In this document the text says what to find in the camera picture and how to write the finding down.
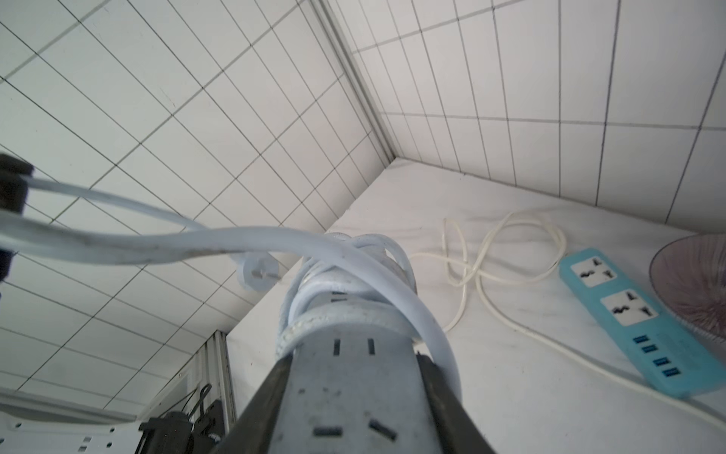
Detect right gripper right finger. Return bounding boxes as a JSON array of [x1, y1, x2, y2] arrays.
[[416, 354, 495, 454]]

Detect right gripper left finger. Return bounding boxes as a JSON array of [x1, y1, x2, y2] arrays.
[[212, 355, 293, 454]]

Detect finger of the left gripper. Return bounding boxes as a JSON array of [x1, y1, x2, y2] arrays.
[[1, 153, 34, 215]]

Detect grey power strip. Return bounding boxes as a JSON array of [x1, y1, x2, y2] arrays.
[[268, 292, 442, 453]]

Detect grey power strip cord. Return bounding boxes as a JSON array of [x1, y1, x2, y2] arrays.
[[0, 175, 461, 401]]

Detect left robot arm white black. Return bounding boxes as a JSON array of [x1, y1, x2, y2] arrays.
[[1, 400, 225, 453]]

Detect teal power strip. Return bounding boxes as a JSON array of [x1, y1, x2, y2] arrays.
[[559, 249, 725, 398]]

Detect purple striped glass bowl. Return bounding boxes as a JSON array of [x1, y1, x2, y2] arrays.
[[648, 234, 725, 344]]

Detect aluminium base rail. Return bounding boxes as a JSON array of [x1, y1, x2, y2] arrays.
[[190, 330, 236, 437]]

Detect cream cord of teal strip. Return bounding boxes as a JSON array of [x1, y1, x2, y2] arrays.
[[407, 211, 726, 432]]

